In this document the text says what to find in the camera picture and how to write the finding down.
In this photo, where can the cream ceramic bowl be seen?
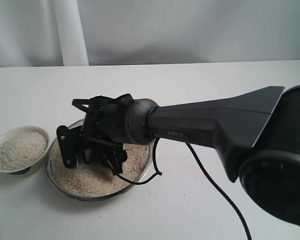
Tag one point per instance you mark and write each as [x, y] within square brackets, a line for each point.
[23, 150]

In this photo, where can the white backdrop curtain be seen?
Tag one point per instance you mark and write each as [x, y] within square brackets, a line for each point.
[46, 33]

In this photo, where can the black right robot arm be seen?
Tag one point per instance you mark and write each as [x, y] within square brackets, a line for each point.
[256, 136]

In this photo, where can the steel rice basin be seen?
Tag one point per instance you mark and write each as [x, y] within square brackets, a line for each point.
[93, 182]

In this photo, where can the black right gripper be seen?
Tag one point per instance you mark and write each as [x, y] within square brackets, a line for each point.
[104, 124]

